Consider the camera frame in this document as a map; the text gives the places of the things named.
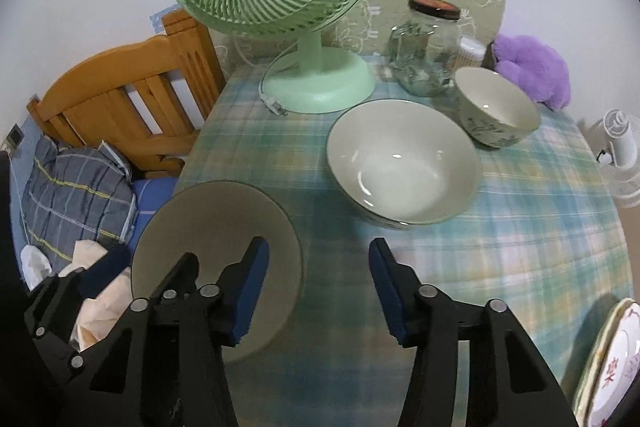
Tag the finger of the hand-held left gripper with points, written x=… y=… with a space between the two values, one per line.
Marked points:
x=180 y=272
x=107 y=269

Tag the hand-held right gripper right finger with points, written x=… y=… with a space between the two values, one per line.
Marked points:
x=392 y=297

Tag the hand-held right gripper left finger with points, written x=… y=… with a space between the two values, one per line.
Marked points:
x=250 y=292

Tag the grey floral ceramic bowl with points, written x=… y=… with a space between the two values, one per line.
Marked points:
x=400 y=167
x=495 y=102
x=210 y=217

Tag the scalloped yellow floral plate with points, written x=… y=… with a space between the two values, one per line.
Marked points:
x=599 y=354

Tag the small purple floral plate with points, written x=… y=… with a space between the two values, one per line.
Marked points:
x=620 y=367

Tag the peach cloth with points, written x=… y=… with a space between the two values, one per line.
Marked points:
x=105 y=314

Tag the blue bed sheet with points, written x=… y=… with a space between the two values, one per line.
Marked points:
x=152 y=202

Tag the grey plaid pillow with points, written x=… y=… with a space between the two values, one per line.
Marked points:
x=75 y=192

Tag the orange wooden headboard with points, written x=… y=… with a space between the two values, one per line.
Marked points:
x=125 y=102

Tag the light blue paper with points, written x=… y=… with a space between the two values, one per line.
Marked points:
x=167 y=19

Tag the small white container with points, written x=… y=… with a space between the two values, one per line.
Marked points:
x=474 y=52

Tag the glass jar with dark lid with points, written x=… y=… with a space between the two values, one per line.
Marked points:
x=435 y=37

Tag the purple plush toy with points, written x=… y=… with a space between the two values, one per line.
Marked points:
x=535 y=67

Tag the white fan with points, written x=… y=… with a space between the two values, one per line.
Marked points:
x=622 y=142

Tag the wall outlet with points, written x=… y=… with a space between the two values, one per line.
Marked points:
x=14 y=138

